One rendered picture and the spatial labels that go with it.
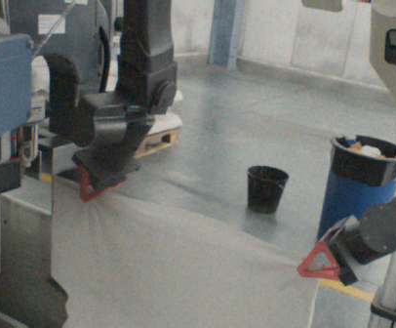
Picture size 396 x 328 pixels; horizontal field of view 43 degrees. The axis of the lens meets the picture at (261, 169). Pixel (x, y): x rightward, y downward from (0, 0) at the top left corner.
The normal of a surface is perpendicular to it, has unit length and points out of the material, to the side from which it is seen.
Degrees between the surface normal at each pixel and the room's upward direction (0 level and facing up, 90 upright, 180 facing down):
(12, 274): 90
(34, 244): 90
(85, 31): 90
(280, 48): 90
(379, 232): 79
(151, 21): 102
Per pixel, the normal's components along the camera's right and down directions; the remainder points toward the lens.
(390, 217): -0.55, -0.01
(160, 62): 0.73, 0.54
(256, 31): -0.41, 0.24
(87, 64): 0.90, 0.27
